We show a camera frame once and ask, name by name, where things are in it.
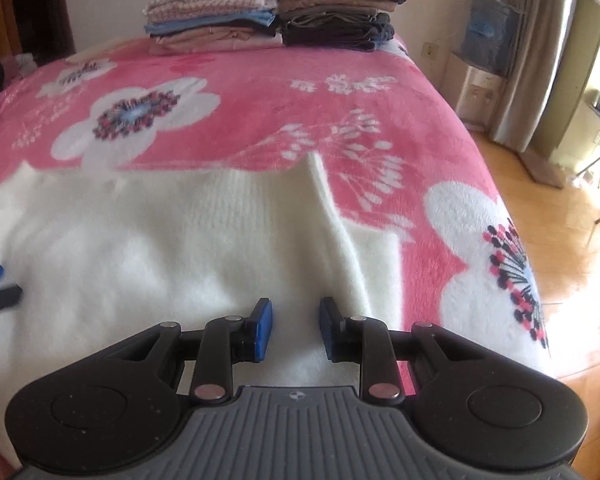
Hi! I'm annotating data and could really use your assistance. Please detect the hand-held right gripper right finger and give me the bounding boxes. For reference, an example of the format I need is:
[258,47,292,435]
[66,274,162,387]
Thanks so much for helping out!
[319,296,486,403]

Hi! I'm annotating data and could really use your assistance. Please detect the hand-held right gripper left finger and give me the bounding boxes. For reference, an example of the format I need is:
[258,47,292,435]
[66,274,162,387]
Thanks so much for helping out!
[105,297,276,403]

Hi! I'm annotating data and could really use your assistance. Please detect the cream white knit sweater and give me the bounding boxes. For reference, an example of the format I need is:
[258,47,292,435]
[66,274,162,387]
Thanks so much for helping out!
[0,152,406,466]

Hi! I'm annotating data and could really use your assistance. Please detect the pink floral blanket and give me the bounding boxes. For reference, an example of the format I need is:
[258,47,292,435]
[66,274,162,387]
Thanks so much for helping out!
[0,35,553,480]

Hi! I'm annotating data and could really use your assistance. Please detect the brown floor mat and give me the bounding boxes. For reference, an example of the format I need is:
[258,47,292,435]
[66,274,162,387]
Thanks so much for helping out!
[519,150,567,189]

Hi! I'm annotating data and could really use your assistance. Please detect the white water dispenser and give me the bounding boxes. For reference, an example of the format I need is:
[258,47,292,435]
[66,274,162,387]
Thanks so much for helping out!
[451,51,512,134]

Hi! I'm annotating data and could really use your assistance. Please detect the folded white garment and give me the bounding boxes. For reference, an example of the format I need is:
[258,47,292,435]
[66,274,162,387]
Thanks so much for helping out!
[250,34,285,51]

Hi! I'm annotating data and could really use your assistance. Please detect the folded dark pants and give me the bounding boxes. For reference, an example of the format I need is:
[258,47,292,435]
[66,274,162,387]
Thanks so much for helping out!
[280,12,397,54]

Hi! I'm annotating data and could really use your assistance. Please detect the folded beige garment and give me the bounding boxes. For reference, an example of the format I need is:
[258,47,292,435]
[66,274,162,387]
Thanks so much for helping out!
[149,25,284,57]

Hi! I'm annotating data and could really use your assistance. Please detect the folded blue garment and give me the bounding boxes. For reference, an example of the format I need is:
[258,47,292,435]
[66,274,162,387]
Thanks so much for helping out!
[144,7,279,37]

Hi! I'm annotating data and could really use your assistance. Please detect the folded brown garment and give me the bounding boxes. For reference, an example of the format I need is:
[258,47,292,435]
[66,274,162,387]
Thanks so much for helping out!
[277,1,397,24]

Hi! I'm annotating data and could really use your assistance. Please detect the blue covered water bottle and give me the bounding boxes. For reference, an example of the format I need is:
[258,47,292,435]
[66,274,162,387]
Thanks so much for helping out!
[466,0,527,79]

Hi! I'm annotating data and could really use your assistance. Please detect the beige curtain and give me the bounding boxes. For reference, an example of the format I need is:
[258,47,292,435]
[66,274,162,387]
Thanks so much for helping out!
[490,0,600,161]

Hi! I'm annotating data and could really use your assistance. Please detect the dark wooden door frame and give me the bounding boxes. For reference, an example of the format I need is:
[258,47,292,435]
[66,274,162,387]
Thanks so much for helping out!
[0,0,77,67]

